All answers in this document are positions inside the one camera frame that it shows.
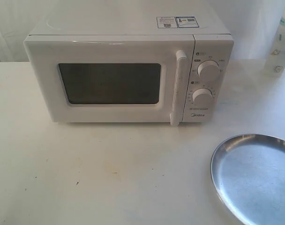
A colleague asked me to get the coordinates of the white patterned bottle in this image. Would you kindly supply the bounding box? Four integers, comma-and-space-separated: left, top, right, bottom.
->
263, 9, 285, 77

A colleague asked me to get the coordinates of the round metal tray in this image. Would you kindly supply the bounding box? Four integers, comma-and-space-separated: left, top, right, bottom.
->
210, 134, 285, 225

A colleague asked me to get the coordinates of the white microwave oven body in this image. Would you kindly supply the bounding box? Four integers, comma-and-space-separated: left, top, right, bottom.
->
28, 5, 234, 123

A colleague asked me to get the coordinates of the white lower timer knob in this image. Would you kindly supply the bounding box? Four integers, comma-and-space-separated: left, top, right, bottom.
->
192, 88, 214, 107

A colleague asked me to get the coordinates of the white upper power knob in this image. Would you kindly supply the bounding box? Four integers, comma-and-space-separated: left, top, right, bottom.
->
197, 60, 220, 82

